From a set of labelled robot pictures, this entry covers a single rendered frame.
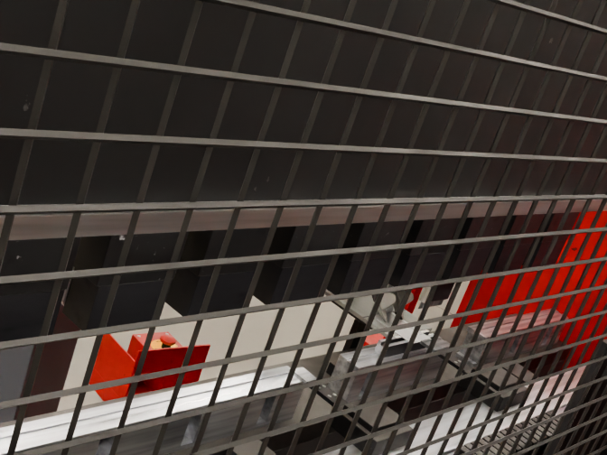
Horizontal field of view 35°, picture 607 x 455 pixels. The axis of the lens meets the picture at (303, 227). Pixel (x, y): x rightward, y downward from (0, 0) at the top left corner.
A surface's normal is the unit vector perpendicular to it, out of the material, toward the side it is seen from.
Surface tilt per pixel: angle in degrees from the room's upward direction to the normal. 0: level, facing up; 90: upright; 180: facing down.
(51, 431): 0
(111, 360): 90
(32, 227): 90
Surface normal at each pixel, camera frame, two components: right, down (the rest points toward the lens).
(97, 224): 0.69, 0.45
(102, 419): 0.33, -0.89
